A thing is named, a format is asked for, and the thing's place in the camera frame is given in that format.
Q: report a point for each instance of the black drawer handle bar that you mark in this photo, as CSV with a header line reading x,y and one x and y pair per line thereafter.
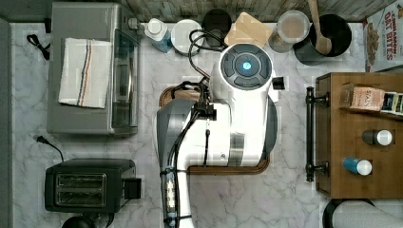
x,y
310,101

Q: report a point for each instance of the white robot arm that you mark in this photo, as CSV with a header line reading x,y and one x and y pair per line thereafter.
x,y
232,124

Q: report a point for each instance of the wooden cutting board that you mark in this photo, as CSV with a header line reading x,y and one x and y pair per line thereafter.
x,y
228,169

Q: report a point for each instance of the white round canister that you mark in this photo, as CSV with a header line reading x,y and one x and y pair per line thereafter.
x,y
180,35

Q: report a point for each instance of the black round cup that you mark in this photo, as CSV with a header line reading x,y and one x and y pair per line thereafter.
x,y
218,22

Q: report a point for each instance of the blue canister wooden lid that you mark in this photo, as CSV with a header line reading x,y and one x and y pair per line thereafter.
x,y
248,29

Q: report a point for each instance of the white striped dish towel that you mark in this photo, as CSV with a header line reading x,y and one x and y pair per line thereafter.
x,y
85,73

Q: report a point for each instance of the clear jar plastic lid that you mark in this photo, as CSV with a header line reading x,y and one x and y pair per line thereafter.
x,y
292,27

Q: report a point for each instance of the silver toaster oven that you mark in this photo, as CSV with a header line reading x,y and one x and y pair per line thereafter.
x,y
111,22

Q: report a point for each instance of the wooden spoon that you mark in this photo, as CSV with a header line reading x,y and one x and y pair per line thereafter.
x,y
323,44

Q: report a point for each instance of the black two-slot toaster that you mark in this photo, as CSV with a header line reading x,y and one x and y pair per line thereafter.
x,y
101,186

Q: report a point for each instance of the black round object bottom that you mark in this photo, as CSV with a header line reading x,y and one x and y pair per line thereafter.
x,y
90,221

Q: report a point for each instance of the black utensil holder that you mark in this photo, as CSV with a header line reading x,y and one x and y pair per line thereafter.
x,y
333,27

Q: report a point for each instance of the black round base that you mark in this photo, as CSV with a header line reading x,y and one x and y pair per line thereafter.
x,y
327,217

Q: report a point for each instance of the blue spice bottle white cap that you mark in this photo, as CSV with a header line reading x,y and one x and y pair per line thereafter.
x,y
358,166

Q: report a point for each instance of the dark spice bottle white cap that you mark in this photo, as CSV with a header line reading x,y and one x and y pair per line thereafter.
x,y
381,137

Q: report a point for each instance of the dark small packet box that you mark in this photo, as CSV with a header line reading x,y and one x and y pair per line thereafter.
x,y
392,103

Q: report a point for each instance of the cinnamon oat bites cereal box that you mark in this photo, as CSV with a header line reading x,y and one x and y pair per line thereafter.
x,y
383,39

